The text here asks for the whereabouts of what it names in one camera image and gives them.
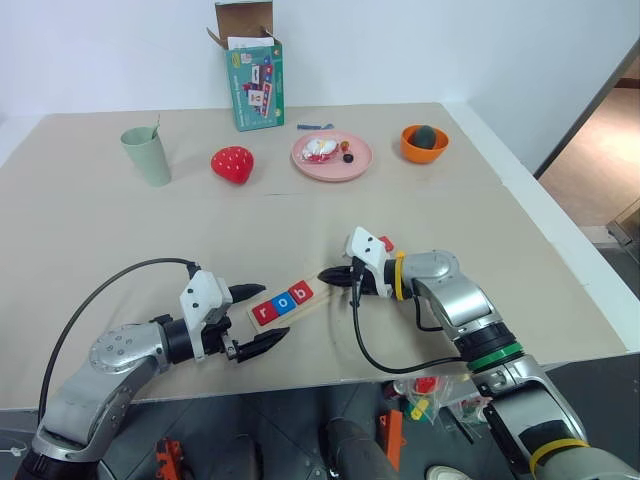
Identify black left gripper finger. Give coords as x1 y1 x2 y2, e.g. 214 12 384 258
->
234 327 292 364
227 283 268 302

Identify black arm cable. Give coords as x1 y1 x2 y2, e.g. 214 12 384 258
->
349 257 472 374
38 256 202 419

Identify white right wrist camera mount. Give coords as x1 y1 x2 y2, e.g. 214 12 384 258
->
344 226 401 299

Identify orange plastic clamp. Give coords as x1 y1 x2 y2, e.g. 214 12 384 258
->
377 409 406 472

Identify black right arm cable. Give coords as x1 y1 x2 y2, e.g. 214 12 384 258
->
349 257 472 374

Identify light green cup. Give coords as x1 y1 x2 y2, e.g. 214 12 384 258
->
119 125 173 189

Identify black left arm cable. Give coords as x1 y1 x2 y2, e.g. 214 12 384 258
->
38 256 202 419

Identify dark rounded shape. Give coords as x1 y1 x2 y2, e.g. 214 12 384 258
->
318 416 399 480

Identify short black wrist cable loop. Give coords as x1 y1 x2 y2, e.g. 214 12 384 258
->
411 288 446 333

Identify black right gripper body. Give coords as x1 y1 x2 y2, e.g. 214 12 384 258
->
346 258 381 297

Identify orange and black tool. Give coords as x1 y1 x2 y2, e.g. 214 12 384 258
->
153 437 190 480

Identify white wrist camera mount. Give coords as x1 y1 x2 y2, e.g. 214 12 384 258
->
344 226 401 299
179 269 234 362

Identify orange bowl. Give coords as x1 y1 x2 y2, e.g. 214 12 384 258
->
399 124 450 165

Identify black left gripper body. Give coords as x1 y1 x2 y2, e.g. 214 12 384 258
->
200 287 242 363

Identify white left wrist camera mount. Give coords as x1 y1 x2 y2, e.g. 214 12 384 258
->
179 269 234 362

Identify white papers in box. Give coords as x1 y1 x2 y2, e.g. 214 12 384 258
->
226 34 277 52

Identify wooden letter tray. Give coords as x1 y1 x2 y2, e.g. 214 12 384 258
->
246 269 347 332

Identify green cardboard toy box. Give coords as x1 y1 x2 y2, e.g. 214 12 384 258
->
205 0 287 134

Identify pink plate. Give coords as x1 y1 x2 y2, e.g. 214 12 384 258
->
290 130 375 183

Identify white shoe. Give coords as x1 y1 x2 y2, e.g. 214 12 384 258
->
425 464 472 480

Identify dark green toy avocado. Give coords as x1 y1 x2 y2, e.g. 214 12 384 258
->
409 124 442 151

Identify metal frame piece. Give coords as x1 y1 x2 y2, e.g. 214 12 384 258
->
605 198 640 247

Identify clear bag of small toys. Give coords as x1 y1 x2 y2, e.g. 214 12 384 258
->
299 136 342 164

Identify red toy strawberry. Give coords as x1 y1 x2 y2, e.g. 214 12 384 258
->
210 145 256 187

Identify clear bag of colourful toys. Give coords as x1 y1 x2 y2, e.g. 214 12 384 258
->
382 373 496 427

